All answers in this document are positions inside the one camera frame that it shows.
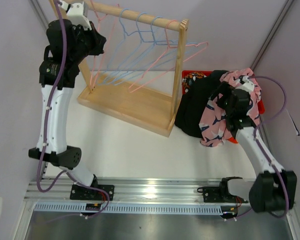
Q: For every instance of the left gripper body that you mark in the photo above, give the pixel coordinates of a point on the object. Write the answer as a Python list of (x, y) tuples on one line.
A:
[(88, 44)]

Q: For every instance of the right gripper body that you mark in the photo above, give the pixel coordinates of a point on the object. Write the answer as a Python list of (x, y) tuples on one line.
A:
[(223, 104)]

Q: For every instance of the pink shark print shorts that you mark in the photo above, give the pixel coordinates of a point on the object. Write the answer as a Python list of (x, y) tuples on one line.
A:
[(216, 132)]

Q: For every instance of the orange camouflage shorts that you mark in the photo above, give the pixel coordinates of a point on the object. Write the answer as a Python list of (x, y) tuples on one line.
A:
[(189, 78)]

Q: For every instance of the blue hanger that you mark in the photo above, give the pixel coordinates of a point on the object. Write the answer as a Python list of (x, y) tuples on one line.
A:
[(125, 36), (115, 77), (133, 41)]

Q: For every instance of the black shorts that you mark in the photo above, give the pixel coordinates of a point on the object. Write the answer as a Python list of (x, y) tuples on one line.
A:
[(193, 103)]

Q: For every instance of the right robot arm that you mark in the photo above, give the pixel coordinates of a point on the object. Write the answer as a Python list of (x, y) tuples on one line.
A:
[(274, 187)]

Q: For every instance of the red plastic bin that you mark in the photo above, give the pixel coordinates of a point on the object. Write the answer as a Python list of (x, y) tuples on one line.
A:
[(212, 110)]

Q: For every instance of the wooden clothes rack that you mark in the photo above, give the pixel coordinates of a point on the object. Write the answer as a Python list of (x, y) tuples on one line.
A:
[(152, 102)]

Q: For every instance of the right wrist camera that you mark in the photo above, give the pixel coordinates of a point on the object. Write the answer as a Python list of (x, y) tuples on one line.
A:
[(244, 83)]

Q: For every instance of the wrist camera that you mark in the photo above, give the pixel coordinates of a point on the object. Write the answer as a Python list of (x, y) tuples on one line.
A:
[(77, 13), (244, 83)]

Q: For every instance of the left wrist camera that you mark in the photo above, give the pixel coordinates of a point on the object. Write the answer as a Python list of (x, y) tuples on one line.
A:
[(77, 13)]

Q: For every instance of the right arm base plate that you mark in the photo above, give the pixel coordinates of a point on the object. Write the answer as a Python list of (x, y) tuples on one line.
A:
[(214, 194)]

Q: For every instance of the aluminium mounting rail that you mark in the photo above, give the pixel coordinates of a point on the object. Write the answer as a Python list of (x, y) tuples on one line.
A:
[(136, 196)]

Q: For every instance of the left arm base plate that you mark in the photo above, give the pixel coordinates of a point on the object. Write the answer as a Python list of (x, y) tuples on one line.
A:
[(84, 194)]

